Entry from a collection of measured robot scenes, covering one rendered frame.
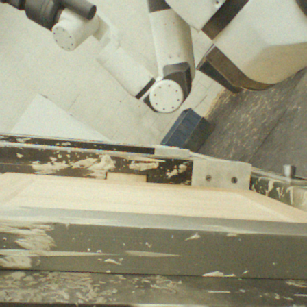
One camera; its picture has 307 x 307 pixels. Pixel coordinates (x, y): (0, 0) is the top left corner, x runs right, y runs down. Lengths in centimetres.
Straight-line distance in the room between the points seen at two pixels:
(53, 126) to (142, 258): 415
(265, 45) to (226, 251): 17
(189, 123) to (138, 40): 175
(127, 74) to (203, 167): 29
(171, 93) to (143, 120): 497
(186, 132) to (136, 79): 400
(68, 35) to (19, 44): 517
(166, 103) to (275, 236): 55
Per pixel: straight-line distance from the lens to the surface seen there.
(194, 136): 487
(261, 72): 33
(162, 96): 83
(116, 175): 72
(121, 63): 87
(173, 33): 84
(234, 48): 30
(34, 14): 93
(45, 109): 444
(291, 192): 64
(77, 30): 86
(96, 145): 124
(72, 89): 581
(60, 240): 30
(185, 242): 31
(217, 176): 75
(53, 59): 590
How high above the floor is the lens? 121
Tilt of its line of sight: 9 degrees down
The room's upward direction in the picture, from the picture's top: 55 degrees counter-clockwise
